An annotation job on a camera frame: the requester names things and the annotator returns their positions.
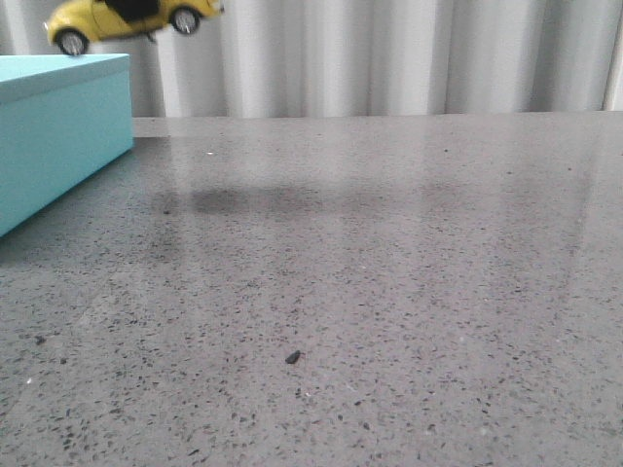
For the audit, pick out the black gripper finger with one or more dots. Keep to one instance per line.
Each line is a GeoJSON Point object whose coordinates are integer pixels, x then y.
{"type": "Point", "coordinates": [129, 11]}

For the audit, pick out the light blue storage box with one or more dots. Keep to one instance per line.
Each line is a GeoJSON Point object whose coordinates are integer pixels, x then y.
{"type": "Point", "coordinates": [62, 119]}

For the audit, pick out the small black debris piece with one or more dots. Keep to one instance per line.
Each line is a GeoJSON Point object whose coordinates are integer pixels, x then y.
{"type": "Point", "coordinates": [293, 357]}

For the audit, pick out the yellow toy beetle car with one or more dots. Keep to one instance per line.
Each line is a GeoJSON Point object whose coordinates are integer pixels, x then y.
{"type": "Point", "coordinates": [74, 25]}

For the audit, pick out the grey pleated curtain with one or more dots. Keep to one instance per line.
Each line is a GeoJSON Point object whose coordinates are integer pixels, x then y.
{"type": "Point", "coordinates": [324, 59]}

